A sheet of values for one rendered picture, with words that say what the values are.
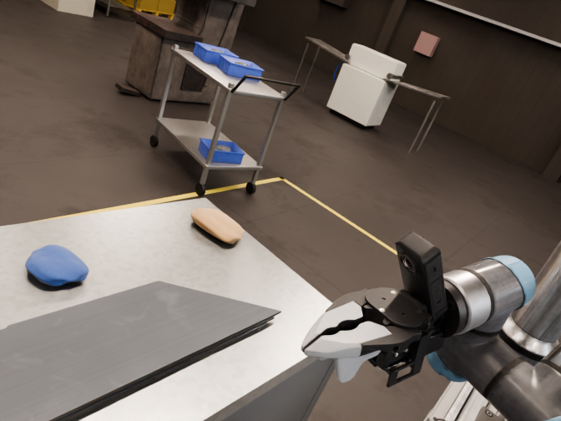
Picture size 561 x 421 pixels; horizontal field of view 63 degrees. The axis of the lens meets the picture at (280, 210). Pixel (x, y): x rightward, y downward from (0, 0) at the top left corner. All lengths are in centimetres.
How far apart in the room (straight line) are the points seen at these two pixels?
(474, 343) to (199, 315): 51
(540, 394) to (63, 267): 81
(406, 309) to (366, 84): 744
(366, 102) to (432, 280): 743
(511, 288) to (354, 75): 745
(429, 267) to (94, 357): 55
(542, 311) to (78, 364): 78
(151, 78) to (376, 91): 377
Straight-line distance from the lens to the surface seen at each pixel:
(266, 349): 96
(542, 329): 96
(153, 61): 559
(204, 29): 575
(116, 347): 85
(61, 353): 84
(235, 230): 123
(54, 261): 100
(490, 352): 70
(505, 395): 69
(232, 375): 89
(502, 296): 65
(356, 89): 798
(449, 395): 131
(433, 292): 54
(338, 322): 50
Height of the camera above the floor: 169
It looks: 25 degrees down
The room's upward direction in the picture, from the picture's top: 21 degrees clockwise
